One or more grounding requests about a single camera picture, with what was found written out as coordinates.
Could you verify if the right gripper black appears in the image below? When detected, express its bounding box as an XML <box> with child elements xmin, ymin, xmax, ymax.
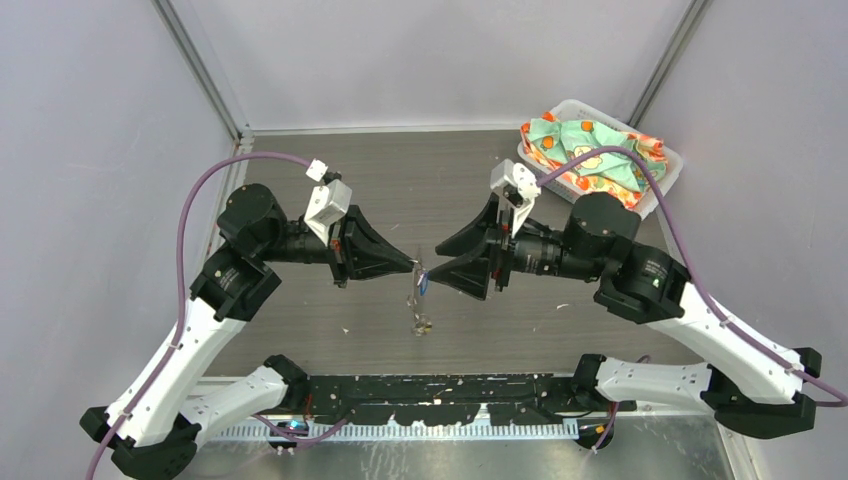
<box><xmin>426</xmin><ymin>190</ymin><xmax>603</xmax><ymax>298</ymax></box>

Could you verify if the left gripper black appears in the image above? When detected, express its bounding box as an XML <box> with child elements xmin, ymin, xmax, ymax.
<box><xmin>258</xmin><ymin>204</ymin><xmax>414</xmax><ymax>288</ymax></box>

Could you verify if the blue capped key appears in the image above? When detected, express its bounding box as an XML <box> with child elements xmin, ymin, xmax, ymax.
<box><xmin>417</xmin><ymin>270</ymin><xmax>429</xmax><ymax>296</ymax></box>

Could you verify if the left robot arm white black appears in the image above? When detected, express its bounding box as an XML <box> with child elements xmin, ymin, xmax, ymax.
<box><xmin>80</xmin><ymin>180</ymin><xmax>414</xmax><ymax>479</ymax></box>

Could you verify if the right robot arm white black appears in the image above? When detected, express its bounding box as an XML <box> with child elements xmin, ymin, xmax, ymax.
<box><xmin>428</xmin><ymin>193</ymin><xmax>822</xmax><ymax>439</ymax></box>

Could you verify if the colourful printed cloth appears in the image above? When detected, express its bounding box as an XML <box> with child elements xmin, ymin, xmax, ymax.
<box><xmin>520</xmin><ymin>110</ymin><xmax>669</xmax><ymax>217</ymax></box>

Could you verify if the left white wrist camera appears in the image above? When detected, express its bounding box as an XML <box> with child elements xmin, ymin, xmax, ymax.
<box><xmin>303</xmin><ymin>179</ymin><xmax>352</xmax><ymax>246</ymax></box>

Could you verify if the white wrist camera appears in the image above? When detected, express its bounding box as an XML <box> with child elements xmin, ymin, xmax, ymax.
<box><xmin>303</xmin><ymin>179</ymin><xmax>352</xmax><ymax>246</ymax></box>
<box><xmin>489</xmin><ymin>159</ymin><xmax>541</xmax><ymax>238</ymax></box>

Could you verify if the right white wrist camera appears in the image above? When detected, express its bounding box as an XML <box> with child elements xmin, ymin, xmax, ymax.
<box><xmin>489</xmin><ymin>159</ymin><xmax>541</xmax><ymax>238</ymax></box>

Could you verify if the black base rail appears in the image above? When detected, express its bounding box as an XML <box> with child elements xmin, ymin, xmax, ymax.
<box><xmin>276</xmin><ymin>373</ymin><xmax>612</xmax><ymax>426</ymax></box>

